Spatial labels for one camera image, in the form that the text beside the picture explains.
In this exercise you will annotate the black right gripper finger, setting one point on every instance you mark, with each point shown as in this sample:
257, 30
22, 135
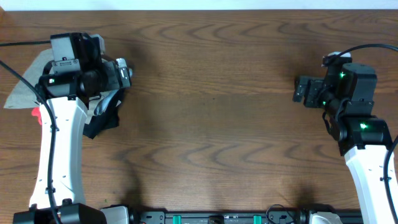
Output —
314, 87
301, 84

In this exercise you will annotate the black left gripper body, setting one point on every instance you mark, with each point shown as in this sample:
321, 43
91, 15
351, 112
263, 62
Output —
101, 79

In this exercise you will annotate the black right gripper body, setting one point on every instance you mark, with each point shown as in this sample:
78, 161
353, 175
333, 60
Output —
332, 105

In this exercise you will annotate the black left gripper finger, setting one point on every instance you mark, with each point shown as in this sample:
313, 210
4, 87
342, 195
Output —
126, 75
121, 62

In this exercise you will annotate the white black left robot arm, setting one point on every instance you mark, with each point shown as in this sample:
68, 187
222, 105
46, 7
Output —
58, 195

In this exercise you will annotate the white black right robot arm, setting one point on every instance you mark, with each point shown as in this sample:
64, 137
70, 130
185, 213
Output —
364, 140

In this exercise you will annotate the black garment under shirt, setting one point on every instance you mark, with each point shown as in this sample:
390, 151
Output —
103, 113

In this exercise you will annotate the white shirt with black stripes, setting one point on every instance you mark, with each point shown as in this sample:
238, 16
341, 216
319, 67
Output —
36, 113

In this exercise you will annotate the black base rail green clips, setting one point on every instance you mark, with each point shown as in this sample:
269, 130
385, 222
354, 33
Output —
276, 213

